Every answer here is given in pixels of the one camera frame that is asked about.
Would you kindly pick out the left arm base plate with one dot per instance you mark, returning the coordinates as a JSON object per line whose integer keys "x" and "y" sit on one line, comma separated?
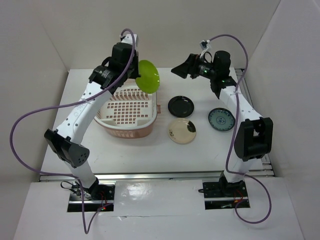
{"x": 104, "y": 199}

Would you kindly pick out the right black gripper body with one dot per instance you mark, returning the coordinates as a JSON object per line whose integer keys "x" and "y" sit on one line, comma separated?
{"x": 203, "y": 69}

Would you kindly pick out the beige plate with black mark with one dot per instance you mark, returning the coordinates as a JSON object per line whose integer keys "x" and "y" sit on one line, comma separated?
{"x": 181, "y": 131}

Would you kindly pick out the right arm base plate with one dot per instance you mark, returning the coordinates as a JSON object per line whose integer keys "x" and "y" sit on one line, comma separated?
{"x": 217, "y": 197}

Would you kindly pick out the green plate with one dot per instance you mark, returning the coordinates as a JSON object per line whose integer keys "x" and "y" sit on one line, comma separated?
{"x": 149, "y": 80}

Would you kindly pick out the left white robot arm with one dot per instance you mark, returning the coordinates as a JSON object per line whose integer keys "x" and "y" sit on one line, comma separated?
{"x": 66, "y": 139}

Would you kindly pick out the blue patterned plate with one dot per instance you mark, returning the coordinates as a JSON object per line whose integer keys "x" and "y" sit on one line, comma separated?
{"x": 221, "y": 119}

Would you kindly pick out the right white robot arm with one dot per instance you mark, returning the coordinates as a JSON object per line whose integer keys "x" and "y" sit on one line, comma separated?
{"x": 252, "y": 137}

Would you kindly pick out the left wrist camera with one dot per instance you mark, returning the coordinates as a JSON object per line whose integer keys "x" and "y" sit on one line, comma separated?
{"x": 132, "y": 40}

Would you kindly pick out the white pink dish rack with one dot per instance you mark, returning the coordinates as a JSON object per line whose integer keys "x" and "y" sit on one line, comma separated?
{"x": 130, "y": 113}

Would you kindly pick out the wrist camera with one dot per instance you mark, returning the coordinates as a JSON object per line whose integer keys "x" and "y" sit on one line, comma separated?
{"x": 205, "y": 45}
{"x": 132, "y": 40}

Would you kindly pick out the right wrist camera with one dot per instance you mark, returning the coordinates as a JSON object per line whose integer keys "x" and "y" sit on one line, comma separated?
{"x": 205, "y": 45}

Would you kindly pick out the aluminium rail frame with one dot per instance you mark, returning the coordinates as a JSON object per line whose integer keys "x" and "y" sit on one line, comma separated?
{"x": 156, "y": 156}

